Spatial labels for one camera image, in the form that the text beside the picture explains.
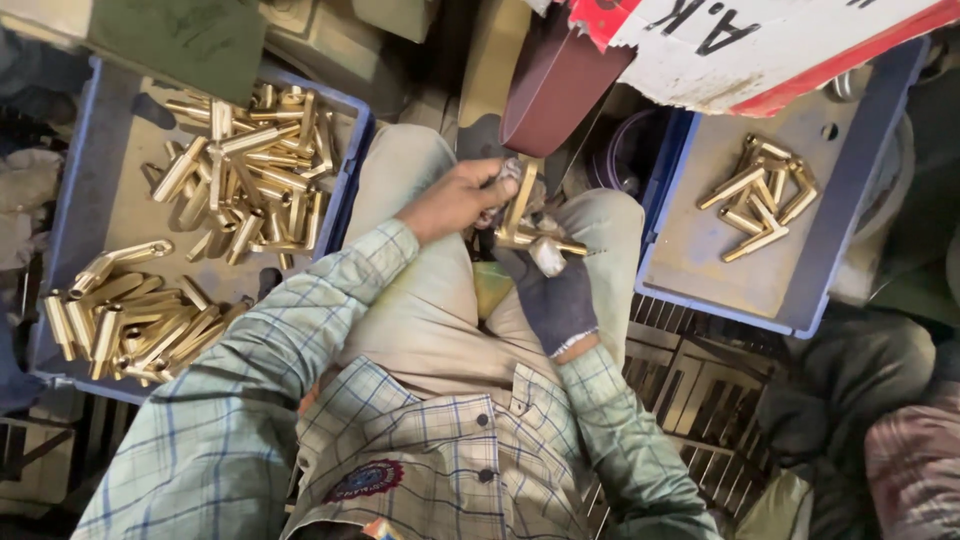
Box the small blue plastic crate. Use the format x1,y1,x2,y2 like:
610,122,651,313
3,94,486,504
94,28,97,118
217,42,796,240
634,36,933,341

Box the purple hose coil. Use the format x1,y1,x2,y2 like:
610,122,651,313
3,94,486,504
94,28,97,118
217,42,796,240
588,108,670,198

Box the green board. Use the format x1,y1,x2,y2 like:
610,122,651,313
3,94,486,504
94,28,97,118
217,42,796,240
84,0,269,107

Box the person's left hand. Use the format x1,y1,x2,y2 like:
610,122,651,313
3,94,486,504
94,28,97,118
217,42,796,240
395,157,523,246

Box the white and red cardboard sheet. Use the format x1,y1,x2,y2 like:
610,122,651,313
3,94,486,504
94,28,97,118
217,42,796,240
564,0,960,119

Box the beige trousers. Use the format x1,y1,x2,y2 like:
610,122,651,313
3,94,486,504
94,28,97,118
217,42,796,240
318,123,646,410

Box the pink striped fabric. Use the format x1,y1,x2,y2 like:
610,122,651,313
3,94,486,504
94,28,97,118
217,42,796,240
864,403,960,540

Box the grey polishing rag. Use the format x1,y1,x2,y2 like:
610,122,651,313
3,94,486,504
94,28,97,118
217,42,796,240
477,156,550,230

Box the beige machine housing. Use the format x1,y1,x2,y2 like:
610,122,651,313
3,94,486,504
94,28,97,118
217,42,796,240
257,0,445,121

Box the yellow green cloth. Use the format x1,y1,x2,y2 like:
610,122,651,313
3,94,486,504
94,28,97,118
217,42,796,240
471,260,516,321

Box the metal floor grate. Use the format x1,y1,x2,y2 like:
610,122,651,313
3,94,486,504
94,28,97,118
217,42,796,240
581,292,789,537

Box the small cluster of brass tubes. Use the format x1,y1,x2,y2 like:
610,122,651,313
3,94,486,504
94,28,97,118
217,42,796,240
696,132,821,264

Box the row of brass spout pieces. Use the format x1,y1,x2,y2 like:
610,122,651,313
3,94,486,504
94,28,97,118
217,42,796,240
42,239,254,388

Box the brass tee fitting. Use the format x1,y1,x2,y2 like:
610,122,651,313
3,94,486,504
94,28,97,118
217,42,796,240
494,161,591,258

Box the person's right hand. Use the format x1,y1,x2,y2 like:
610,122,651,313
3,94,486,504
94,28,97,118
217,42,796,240
491,225,601,360

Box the large blue plastic crate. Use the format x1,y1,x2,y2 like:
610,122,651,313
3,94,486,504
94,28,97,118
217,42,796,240
28,55,376,407

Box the dirty white cloth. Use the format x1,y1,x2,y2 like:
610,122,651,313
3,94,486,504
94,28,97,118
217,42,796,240
0,146,66,273

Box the dark cloth heap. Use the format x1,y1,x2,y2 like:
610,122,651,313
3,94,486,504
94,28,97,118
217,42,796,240
753,300,960,540

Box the loose heap of brass fittings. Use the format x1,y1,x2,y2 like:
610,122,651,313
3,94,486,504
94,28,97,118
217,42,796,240
142,82,340,271

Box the maroon sanding belt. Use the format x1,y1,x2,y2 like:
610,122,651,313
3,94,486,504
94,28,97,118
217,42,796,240
498,6,639,159

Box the plaid shirt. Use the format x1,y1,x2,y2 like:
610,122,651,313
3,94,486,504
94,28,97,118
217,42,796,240
71,217,723,540

